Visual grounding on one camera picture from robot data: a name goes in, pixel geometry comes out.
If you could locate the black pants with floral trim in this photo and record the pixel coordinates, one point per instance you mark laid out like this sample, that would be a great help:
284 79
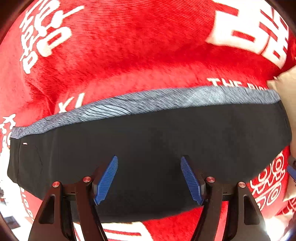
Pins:
231 133

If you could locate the red bedspread with white characters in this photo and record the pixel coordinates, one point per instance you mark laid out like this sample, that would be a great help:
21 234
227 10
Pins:
57 56

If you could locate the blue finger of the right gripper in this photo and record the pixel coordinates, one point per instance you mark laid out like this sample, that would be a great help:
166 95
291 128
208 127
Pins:
291 168

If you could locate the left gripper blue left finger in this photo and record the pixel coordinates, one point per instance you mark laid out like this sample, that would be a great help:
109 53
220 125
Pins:
103 178

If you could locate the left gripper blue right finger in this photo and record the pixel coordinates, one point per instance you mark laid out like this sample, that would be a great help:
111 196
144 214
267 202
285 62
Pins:
194 179

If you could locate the cream pillow on right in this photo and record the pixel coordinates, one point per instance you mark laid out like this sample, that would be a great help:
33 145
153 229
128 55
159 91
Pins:
284 85

